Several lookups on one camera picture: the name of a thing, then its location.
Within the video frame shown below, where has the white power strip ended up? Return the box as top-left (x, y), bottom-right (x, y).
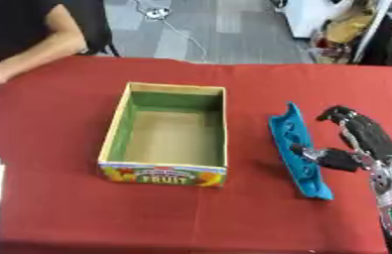
top-left (145, 7), bottom-right (174, 20)

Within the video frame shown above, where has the tan cardboard box green inside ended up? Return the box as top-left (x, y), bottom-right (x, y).
top-left (96, 81), bottom-right (230, 189)

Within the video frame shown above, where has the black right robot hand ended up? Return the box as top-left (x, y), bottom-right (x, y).
top-left (289, 105), bottom-right (392, 173)

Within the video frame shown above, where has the white cabinet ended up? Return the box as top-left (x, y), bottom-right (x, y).
top-left (282, 0), bottom-right (357, 39)

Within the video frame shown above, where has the tan bag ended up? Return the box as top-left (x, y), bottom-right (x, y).
top-left (319, 6), bottom-right (376, 46)

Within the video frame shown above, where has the person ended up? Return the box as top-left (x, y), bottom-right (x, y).
top-left (0, 0), bottom-right (90, 97)

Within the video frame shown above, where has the blue plastic toy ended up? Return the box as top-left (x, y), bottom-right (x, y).
top-left (266, 101), bottom-right (336, 201)

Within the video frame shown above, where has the black office chair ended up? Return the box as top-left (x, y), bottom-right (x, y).
top-left (58, 0), bottom-right (121, 58)

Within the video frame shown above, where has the white cable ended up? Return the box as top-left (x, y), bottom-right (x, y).
top-left (131, 0), bottom-right (211, 64)

